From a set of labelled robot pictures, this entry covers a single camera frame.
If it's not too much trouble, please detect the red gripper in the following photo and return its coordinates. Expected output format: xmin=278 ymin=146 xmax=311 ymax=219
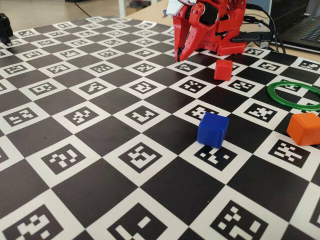
xmin=172 ymin=0 xmax=227 ymax=63

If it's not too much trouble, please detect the red cube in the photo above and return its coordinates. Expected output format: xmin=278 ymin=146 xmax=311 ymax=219
xmin=213 ymin=59 xmax=233 ymax=81

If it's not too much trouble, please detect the blue cube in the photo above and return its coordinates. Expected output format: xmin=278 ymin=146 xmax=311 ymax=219
xmin=196 ymin=111 xmax=230 ymax=149

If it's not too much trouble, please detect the orange cube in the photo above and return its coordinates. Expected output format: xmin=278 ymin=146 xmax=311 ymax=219
xmin=286 ymin=112 xmax=320 ymax=146

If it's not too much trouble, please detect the black flat adapter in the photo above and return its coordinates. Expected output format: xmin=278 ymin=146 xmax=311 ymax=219
xmin=231 ymin=31 xmax=273 ymax=43

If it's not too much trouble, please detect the white table leg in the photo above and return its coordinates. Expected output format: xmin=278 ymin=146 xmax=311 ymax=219
xmin=117 ymin=0 xmax=128 ymax=18

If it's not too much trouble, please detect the black laptop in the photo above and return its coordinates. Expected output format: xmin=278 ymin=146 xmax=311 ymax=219
xmin=269 ymin=0 xmax=320 ymax=54

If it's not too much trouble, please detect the black white marker checkerboard mat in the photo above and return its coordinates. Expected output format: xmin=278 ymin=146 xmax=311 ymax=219
xmin=0 ymin=15 xmax=320 ymax=240

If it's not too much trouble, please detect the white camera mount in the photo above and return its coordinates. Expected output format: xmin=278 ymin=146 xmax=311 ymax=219
xmin=166 ymin=0 xmax=198 ymax=16

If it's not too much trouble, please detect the black cable with plug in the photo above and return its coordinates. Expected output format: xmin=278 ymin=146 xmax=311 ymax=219
xmin=243 ymin=15 xmax=280 ymax=51

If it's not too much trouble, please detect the thick black arcing cable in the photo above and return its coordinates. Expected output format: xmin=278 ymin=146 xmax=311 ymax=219
xmin=246 ymin=3 xmax=287 ymax=55

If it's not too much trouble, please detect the green flat ring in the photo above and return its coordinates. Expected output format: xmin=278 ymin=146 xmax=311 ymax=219
xmin=266 ymin=80 xmax=320 ymax=111

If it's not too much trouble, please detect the black camera stand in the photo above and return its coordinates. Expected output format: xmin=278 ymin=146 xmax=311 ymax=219
xmin=0 ymin=12 xmax=14 ymax=46

